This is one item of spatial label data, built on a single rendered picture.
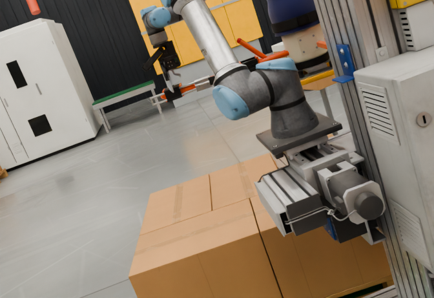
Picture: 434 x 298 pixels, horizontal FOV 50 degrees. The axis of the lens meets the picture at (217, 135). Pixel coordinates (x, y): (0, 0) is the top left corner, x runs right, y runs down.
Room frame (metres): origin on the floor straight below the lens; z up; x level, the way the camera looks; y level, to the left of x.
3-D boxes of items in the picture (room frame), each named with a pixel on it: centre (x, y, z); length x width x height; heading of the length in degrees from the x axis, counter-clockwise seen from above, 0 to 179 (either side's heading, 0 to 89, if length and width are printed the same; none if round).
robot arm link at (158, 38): (2.03, 0.09, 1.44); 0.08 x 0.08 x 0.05
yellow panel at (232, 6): (9.66, -0.38, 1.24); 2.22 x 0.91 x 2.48; 93
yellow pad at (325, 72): (1.91, -0.48, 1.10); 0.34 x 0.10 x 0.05; 87
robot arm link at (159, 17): (1.94, 0.05, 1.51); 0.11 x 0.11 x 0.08; 18
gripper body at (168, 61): (2.03, 0.09, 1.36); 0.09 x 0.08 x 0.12; 87
